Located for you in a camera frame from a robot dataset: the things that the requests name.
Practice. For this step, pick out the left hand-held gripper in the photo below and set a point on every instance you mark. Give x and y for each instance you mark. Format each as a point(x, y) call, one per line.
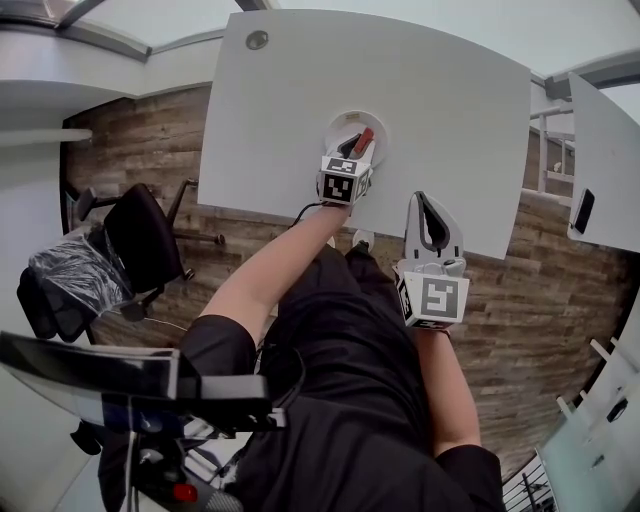
point(342, 182)

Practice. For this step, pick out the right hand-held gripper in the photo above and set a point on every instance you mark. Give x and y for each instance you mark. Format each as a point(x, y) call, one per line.
point(435, 297)

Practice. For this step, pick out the red block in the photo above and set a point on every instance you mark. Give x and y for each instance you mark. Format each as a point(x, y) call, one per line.
point(366, 137)

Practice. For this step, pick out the white round plate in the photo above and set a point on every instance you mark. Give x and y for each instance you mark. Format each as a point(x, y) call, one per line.
point(345, 125)

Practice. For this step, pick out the person's right forearm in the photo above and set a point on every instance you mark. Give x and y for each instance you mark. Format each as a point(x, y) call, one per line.
point(445, 390)

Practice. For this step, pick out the person's left forearm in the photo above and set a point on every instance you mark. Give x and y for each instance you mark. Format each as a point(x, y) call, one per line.
point(270, 275)

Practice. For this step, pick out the large white table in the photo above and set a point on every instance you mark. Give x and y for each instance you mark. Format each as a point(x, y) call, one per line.
point(300, 100)

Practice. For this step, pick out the grey table grommet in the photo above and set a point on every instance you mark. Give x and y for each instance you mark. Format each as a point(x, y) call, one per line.
point(256, 40)

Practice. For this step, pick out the black smartphone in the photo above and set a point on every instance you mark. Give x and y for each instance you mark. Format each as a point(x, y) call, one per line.
point(584, 211)

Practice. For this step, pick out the small white table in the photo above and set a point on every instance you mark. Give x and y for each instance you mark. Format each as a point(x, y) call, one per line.
point(605, 150)

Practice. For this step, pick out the person's black clothing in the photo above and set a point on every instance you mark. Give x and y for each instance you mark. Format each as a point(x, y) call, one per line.
point(350, 425)

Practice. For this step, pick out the black office chair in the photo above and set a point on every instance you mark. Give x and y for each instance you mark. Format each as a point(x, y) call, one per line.
point(145, 235)

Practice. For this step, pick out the plastic-wrapped black chair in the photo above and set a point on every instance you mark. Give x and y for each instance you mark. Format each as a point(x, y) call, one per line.
point(75, 272)

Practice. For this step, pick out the black monitor screen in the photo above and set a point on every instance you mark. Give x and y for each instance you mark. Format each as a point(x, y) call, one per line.
point(75, 370)

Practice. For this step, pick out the red round button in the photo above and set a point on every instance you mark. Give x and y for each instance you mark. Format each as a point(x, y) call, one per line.
point(185, 492)

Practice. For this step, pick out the black equipment stand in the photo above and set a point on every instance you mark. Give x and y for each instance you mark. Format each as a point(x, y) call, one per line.
point(150, 470)

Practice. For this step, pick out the white rack frame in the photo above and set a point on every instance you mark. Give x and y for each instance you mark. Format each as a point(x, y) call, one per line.
point(590, 435)

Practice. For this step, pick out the grey window frame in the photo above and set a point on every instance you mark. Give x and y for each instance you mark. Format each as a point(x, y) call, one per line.
point(100, 37)

